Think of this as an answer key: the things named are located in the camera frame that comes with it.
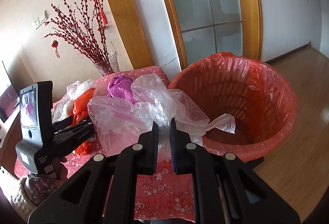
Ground clear plastic bag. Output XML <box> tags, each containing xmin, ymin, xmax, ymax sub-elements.
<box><xmin>88</xmin><ymin>73</ymin><xmax>235</xmax><ymax>160</ymax></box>

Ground large orange plastic bag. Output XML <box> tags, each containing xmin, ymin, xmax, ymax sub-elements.
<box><xmin>72</xmin><ymin>88</ymin><xmax>95</xmax><ymax>156</ymax></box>

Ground magenta plastic bag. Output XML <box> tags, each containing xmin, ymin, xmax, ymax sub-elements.
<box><xmin>107</xmin><ymin>75</ymin><xmax>135</xmax><ymax>104</ymax></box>

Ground white plastic bag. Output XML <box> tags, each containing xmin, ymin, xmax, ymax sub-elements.
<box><xmin>51</xmin><ymin>79</ymin><xmax>94</xmax><ymax>123</ymax></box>

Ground red floral tablecloth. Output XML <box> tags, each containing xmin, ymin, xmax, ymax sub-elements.
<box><xmin>14</xmin><ymin>66</ymin><xmax>194</xmax><ymax>221</ymax></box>

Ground television screen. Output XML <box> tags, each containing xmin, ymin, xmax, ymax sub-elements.
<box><xmin>0</xmin><ymin>61</ymin><xmax>19</xmax><ymax>123</ymax></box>

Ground red basket with liner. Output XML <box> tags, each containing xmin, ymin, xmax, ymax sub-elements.
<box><xmin>168</xmin><ymin>53</ymin><xmax>297</xmax><ymax>162</ymax></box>

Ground small red lantern ornament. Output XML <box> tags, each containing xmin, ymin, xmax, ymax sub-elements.
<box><xmin>51</xmin><ymin>40</ymin><xmax>60</xmax><ymax>59</ymax></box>

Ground glass vase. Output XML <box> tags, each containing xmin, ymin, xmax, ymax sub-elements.
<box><xmin>94</xmin><ymin>51</ymin><xmax>120</xmax><ymax>76</ymax></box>

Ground red berry branches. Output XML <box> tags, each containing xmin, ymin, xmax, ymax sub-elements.
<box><xmin>44</xmin><ymin>0</ymin><xmax>109</xmax><ymax>63</ymax></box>

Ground frosted glass sliding door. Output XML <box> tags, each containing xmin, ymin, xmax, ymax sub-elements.
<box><xmin>173</xmin><ymin>0</ymin><xmax>243</xmax><ymax>64</ymax></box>

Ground white wall switch plate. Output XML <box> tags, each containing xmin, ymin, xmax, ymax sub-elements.
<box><xmin>34</xmin><ymin>10</ymin><xmax>47</xmax><ymax>30</ymax></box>

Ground wooden door frame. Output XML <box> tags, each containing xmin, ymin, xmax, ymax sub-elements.
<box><xmin>107</xmin><ymin>0</ymin><xmax>262</xmax><ymax>76</ymax></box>

